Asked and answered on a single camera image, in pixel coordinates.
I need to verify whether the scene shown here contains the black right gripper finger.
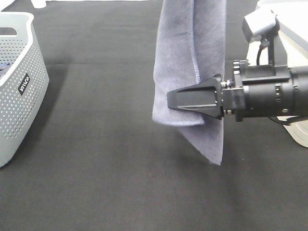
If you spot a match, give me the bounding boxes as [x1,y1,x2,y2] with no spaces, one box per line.
[167,74,223,120]

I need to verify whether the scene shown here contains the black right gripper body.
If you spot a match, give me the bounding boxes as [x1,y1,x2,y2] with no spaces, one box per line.
[222,60,290,121]

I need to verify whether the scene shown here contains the grey-blue microfibre towel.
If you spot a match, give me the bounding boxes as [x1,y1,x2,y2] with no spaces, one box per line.
[152,0,227,165]

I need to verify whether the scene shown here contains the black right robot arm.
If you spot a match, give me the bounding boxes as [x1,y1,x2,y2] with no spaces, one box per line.
[167,60,308,125]

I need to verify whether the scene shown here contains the white storage box grey lid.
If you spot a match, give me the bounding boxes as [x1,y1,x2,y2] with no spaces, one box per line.
[246,0,308,148]

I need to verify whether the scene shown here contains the black table cloth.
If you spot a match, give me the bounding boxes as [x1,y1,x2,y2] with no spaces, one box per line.
[0,0,308,231]

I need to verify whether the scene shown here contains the grey perforated laundry basket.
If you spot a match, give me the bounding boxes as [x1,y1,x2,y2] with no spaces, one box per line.
[0,12,50,167]

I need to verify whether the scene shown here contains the white cup at table edge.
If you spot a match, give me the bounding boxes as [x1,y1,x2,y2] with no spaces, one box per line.
[31,0,47,9]

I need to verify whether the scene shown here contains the towels inside basket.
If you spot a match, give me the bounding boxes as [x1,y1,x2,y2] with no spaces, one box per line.
[0,63,11,78]

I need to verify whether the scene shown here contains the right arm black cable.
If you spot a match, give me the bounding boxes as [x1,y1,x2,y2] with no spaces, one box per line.
[256,33,270,66]

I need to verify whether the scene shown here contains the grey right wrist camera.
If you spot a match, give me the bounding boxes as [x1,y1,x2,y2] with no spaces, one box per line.
[242,8,276,43]

